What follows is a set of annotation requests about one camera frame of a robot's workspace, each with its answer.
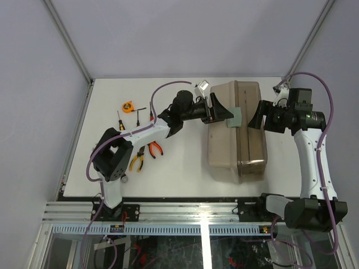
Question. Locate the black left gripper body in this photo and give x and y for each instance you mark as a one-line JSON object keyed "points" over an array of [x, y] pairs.
{"points": [[200, 111]]}

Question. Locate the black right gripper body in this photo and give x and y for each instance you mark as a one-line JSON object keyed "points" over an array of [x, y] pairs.
{"points": [[275, 119]]}

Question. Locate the green tool box latch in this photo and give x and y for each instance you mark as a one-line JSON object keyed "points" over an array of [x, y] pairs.
{"points": [[236, 121]]}

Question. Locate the translucent brown tool box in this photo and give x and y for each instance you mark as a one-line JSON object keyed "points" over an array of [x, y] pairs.
{"points": [[237, 155]]}

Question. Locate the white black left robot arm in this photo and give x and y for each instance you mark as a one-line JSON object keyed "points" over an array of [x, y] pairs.
{"points": [[112, 156]]}

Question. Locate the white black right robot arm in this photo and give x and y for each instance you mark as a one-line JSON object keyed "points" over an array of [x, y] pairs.
{"points": [[318, 208]]}

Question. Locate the orange long nose pliers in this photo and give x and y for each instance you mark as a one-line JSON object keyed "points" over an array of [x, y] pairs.
{"points": [[152, 146]]}

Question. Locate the orange tape measure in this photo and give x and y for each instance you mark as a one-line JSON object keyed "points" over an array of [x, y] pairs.
{"points": [[128, 107]]}

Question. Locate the small black yellow screwdriver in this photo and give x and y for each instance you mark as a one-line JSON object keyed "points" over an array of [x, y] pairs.
{"points": [[120, 123]]}

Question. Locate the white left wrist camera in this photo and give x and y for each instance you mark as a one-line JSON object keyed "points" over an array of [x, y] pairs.
{"points": [[200, 89]]}

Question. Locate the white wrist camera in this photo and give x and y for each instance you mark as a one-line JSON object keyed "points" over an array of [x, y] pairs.
{"points": [[282, 94], [200, 89]]}

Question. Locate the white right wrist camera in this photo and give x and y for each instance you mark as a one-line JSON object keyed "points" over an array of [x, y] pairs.
{"points": [[282, 94]]}

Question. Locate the red handle screwdriver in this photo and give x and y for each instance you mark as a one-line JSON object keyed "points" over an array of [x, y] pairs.
{"points": [[151, 112]]}

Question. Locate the pink handle screwdriver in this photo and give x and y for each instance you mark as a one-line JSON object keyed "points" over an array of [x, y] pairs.
{"points": [[138, 120]]}

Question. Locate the aluminium front rail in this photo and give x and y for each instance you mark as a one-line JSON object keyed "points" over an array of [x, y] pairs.
{"points": [[156, 212]]}

